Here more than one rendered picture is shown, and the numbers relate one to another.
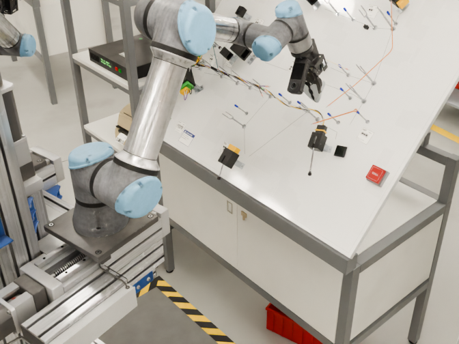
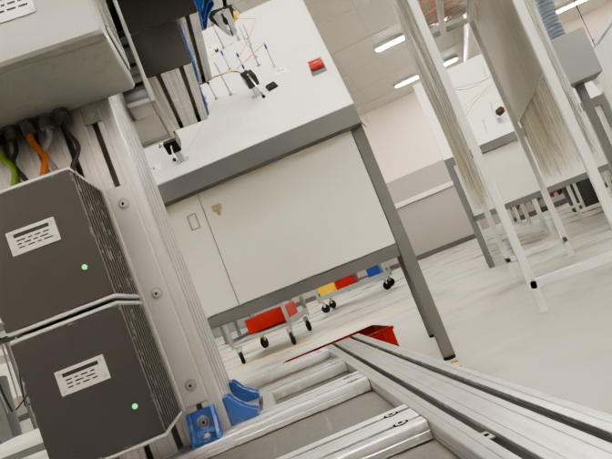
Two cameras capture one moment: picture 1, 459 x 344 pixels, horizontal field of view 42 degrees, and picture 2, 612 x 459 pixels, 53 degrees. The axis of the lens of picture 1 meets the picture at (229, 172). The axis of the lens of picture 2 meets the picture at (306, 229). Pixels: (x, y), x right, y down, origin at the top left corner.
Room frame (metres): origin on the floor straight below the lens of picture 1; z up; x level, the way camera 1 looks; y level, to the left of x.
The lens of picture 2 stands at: (0.27, 1.19, 0.38)
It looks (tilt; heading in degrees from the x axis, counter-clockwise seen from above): 5 degrees up; 316
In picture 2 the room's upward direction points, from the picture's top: 22 degrees counter-clockwise
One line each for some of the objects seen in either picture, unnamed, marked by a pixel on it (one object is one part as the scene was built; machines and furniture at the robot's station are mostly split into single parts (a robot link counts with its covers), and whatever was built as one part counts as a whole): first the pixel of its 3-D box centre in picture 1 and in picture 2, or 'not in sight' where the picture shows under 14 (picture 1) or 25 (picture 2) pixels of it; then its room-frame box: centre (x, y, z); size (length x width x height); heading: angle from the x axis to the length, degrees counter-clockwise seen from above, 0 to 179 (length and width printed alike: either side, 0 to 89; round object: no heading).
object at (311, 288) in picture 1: (285, 267); (294, 218); (1.73, -0.21, 0.60); 0.55 x 0.03 x 0.39; 40
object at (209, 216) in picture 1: (197, 204); (144, 279); (2.15, 0.14, 0.60); 0.55 x 0.02 x 0.39; 40
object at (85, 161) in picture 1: (94, 170); not in sight; (1.30, 0.35, 1.33); 0.13 x 0.12 x 0.14; 49
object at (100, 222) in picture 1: (98, 205); not in sight; (1.30, 0.36, 1.21); 0.15 x 0.15 x 0.10
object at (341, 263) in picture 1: (234, 189); (192, 183); (1.92, -0.02, 0.83); 1.18 x 0.06 x 0.06; 40
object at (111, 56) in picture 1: (136, 56); not in sight; (2.68, 0.43, 1.09); 0.35 x 0.33 x 0.07; 40
